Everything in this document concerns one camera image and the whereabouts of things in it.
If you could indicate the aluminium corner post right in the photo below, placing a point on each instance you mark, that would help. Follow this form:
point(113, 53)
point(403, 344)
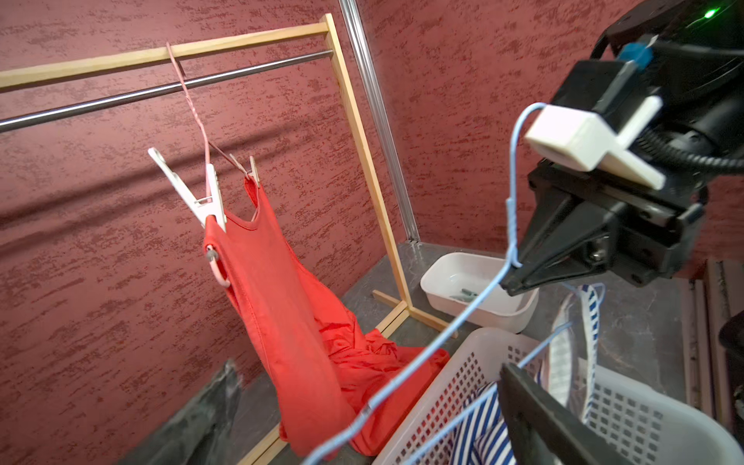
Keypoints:
point(375, 98)

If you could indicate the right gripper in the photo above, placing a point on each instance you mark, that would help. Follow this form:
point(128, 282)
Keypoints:
point(587, 224)

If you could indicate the white plastic tub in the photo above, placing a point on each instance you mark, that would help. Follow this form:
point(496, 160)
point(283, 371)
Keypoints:
point(459, 270)

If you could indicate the wooden clothespin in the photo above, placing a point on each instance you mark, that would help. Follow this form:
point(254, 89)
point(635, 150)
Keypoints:
point(254, 174)

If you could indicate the blue white striped tank top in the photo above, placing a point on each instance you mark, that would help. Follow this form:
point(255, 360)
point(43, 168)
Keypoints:
point(480, 433)

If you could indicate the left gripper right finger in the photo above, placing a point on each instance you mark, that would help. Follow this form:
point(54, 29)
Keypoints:
point(542, 431)

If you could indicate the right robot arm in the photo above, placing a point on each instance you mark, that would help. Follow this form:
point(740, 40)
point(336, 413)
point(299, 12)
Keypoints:
point(688, 53)

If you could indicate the red tank top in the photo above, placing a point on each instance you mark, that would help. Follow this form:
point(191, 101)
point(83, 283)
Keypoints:
point(323, 366)

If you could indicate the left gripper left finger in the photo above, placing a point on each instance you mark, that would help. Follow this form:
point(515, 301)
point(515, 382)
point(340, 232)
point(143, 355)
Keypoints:
point(199, 433)

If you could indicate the pink wire hanger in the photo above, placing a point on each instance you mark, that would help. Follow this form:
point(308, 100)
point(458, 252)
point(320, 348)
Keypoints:
point(212, 205)

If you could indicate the mint green clothespin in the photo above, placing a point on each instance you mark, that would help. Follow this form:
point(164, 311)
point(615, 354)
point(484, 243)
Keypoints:
point(465, 296)

